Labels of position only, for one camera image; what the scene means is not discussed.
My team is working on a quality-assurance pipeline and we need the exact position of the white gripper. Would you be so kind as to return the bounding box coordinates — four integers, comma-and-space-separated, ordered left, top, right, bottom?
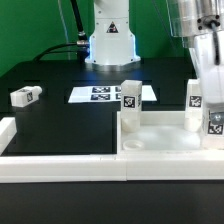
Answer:
191, 31, 224, 125

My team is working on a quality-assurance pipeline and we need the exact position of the white square tabletop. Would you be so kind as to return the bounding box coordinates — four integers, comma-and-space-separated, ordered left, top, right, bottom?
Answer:
117, 111, 224, 160

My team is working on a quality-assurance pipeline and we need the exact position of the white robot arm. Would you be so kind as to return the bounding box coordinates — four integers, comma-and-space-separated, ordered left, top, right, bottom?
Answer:
85, 0, 224, 125

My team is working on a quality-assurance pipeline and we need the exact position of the white L-shaped obstacle fence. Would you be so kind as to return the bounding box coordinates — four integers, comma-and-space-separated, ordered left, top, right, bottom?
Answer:
0, 117, 224, 183

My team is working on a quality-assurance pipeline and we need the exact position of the white sheet with fiducial tags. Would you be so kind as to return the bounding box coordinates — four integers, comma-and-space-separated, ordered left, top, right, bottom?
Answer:
67, 85, 157, 104

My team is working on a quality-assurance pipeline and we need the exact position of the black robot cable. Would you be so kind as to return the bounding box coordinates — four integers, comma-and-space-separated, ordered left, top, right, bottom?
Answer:
33, 0, 90, 62

